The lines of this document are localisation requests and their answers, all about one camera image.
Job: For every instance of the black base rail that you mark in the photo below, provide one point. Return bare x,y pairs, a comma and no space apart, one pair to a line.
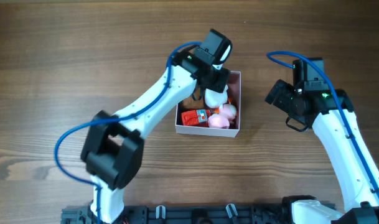
230,213

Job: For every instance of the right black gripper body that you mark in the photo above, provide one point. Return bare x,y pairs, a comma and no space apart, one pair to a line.
284,98

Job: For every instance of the red toy truck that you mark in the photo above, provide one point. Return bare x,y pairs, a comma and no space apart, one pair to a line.
196,118

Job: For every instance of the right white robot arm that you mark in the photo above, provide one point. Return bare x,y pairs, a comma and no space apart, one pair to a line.
313,101

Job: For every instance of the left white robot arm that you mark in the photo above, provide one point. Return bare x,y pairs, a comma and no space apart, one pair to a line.
113,149

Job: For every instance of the white box pink inside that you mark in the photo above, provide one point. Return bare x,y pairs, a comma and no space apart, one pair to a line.
234,92

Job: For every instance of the white plush duck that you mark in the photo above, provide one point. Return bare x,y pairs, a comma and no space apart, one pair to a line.
215,99

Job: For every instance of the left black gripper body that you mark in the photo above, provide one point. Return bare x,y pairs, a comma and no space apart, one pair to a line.
219,79

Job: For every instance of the brown plush toy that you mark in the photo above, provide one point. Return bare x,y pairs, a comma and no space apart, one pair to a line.
193,102

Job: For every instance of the pink pig toy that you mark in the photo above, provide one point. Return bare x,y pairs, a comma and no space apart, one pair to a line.
223,117

